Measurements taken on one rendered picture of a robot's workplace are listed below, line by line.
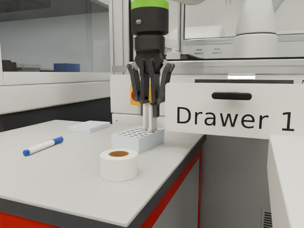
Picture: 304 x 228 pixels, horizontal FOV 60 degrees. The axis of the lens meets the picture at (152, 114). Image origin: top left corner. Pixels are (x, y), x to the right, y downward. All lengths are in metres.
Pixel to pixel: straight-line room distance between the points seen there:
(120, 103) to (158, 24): 0.44
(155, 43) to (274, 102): 0.29
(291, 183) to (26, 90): 1.02
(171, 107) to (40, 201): 0.32
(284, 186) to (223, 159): 0.64
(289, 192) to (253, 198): 0.68
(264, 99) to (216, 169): 0.44
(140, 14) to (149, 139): 0.30
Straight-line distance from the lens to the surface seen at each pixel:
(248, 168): 0.93
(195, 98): 0.57
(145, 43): 0.64
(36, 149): 0.69
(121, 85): 0.99
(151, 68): 0.65
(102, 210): 0.40
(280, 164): 0.37
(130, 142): 0.64
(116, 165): 0.47
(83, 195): 0.44
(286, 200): 0.26
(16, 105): 1.13
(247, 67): 0.88
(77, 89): 1.40
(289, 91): 0.56
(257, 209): 0.98
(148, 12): 0.64
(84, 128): 0.87
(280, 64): 0.88
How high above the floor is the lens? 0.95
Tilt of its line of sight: 9 degrees down
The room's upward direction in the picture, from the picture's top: straight up
